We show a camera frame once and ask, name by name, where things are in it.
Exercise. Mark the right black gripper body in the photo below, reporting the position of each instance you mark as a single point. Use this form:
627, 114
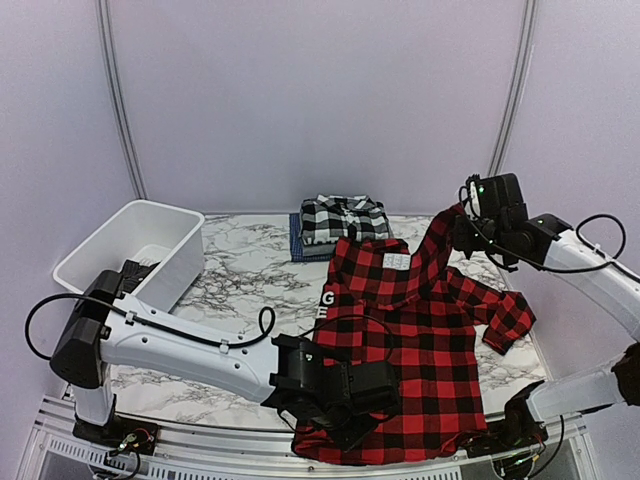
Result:
466, 241

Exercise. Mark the red black plaid shirt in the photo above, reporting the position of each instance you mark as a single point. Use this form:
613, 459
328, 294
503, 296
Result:
382, 300

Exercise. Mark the white plastic bin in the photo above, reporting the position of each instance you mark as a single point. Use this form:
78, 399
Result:
167, 238

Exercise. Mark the blue checked folded shirt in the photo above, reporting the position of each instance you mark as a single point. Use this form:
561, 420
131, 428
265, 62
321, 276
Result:
295, 244

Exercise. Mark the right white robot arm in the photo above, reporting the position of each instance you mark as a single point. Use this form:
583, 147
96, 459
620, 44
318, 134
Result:
494, 220

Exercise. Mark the left wall aluminium profile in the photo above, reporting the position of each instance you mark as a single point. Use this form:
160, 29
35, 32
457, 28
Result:
117, 98

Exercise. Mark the aluminium front frame rail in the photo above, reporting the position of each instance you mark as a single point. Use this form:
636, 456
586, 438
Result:
186, 451

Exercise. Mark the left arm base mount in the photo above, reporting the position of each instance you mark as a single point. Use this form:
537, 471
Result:
112, 434

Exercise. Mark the wall aluminium profile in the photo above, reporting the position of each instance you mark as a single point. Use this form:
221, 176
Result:
117, 98
517, 85

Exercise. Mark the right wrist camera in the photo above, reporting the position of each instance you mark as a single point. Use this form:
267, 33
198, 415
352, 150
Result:
471, 193

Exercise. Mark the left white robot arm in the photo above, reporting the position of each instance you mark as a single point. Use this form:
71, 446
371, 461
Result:
318, 386

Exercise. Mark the black white plaid folded shirt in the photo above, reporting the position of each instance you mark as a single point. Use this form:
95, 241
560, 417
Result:
326, 219

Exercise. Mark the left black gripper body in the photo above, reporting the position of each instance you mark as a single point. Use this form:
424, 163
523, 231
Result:
344, 436

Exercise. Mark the dark striped shirt in bin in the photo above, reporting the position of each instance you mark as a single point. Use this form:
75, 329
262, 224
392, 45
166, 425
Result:
137, 271

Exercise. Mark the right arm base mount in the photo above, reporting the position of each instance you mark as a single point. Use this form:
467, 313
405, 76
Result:
499, 439

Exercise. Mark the right wall aluminium profile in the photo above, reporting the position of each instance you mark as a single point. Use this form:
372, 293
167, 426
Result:
517, 85

